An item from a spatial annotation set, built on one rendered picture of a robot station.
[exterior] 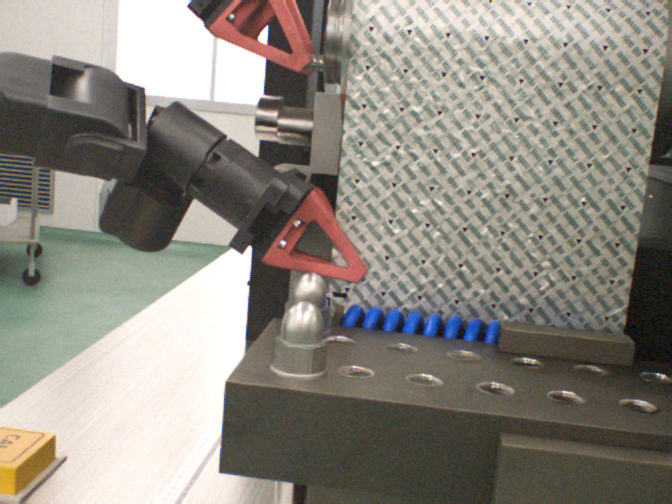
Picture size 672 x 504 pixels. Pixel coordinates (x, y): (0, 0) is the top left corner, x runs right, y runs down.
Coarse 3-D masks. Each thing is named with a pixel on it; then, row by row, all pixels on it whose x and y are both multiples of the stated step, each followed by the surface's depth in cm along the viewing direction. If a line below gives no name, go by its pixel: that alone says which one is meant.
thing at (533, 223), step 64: (384, 128) 69; (448, 128) 68; (512, 128) 68; (576, 128) 67; (384, 192) 70; (448, 192) 69; (512, 192) 69; (576, 192) 68; (640, 192) 68; (384, 256) 71; (448, 256) 70; (512, 256) 70; (576, 256) 69; (448, 320) 71; (512, 320) 70; (576, 320) 70
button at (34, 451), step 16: (0, 432) 69; (16, 432) 69; (32, 432) 69; (0, 448) 66; (16, 448) 66; (32, 448) 66; (48, 448) 68; (0, 464) 63; (16, 464) 63; (32, 464) 66; (48, 464) 69; (0, 480) 63; (16, 480) 63
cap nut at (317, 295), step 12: (300, 276) 64; (312, 276) 64; (300, 288) 64; (312, 288) 64; (324, 288) 64; (300, 300) 64; (312, 300) 64; (324, 300) 64; (324, 312) 64; (324, 324) 65; (324, 336) 64
